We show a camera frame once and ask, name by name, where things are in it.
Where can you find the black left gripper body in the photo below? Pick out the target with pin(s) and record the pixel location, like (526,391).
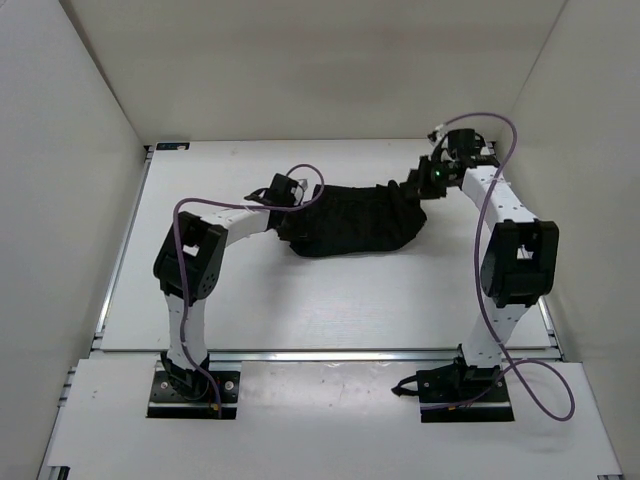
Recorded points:
(295,225)

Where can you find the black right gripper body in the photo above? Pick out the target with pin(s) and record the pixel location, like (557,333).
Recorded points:
(431,181)

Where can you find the black pleated skirt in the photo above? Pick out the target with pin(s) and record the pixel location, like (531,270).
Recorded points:
(350,220)

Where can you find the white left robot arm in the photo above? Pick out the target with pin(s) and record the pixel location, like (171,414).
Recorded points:
(188,268)

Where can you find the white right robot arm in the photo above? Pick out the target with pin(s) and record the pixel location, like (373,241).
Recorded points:
(512,273)

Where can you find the left corner label sticker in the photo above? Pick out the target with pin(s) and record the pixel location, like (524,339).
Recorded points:
(172,146)

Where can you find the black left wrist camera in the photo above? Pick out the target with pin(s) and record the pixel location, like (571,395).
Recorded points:
(282,192)

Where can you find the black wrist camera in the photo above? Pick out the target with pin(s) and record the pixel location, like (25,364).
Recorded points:
(461,146)
(282,192)

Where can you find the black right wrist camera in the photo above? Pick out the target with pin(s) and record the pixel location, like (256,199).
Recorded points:
(461,146)

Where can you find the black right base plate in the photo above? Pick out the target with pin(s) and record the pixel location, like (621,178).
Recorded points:
(442,401)

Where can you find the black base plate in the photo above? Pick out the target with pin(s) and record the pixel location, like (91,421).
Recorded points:
(442,401)
(167,403)

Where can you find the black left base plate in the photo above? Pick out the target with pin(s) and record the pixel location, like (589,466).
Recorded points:
(167,403)

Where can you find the aluminium table edge rail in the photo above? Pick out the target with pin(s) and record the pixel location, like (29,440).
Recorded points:
(336,356)

